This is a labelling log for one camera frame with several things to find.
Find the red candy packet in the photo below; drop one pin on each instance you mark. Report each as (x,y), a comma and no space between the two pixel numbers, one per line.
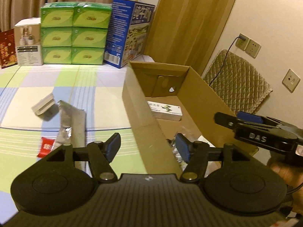
(46,147)

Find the silver foil bag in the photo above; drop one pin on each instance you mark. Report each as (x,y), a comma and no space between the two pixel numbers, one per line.
(72,126)

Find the clear plastic packaging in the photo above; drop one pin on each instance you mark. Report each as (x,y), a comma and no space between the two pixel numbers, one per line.
(182,145)

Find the long white medicine box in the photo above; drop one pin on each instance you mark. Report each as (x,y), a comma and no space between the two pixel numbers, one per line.
(165,111)

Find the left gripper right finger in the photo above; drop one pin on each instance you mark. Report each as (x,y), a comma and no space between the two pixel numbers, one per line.
(195,154)

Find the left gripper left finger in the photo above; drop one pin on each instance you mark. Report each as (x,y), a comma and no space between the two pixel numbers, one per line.
(100,155)

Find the brown cardboard box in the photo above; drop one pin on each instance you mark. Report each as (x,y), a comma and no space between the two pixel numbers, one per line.
(162,100)

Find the blue printed carton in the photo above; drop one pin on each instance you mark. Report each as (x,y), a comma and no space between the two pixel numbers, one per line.
(127,31)

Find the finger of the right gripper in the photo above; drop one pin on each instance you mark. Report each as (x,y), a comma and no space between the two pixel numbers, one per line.
(255,118)
(227,121)

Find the right hand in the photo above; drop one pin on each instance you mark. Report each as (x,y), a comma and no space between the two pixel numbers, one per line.
(292,176)

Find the quilted chair cushion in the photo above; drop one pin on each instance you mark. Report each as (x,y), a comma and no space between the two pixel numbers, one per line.
(237,82)

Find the white wall plug adapter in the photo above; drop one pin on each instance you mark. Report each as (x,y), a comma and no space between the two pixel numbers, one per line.
(43,105)

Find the wall power socket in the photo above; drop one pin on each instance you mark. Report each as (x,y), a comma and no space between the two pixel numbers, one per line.
(247,45)

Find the green tissue box pack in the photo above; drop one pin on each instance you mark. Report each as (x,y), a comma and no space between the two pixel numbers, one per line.
(74,32)

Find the red greeting card box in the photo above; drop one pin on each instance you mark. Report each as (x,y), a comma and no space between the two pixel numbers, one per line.
(7,48)

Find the checked tablecloth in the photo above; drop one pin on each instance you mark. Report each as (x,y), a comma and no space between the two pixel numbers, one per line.
(95,89)

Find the white product box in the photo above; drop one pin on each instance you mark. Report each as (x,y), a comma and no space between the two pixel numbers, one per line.
(27,42)

